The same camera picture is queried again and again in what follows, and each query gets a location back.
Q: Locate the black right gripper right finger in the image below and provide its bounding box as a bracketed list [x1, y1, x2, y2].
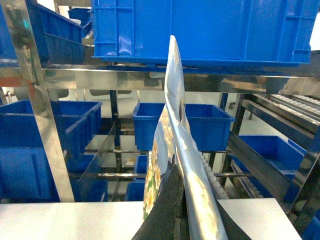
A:
[216, 200, 251, 240]

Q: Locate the blue bin upper shelf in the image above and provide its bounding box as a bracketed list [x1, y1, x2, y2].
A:
[91, 0, 320, 67]

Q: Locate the blue bin shelf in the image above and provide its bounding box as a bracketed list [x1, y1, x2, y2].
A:
[132, 102, 235, 152]
[91, 0, 320, 67]

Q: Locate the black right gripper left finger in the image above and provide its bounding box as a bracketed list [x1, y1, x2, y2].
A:
[133, 165, 185, 240]

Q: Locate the flower gift bag light blue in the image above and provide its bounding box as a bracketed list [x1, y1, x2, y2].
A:
[142, 36, 228, 240]

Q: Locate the steel rack upright post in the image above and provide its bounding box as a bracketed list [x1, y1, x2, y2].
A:
[0, 0, 75, 203]

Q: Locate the blue bin middle shelf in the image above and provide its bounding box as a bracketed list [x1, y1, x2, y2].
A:
[132, 102, 235, 152]

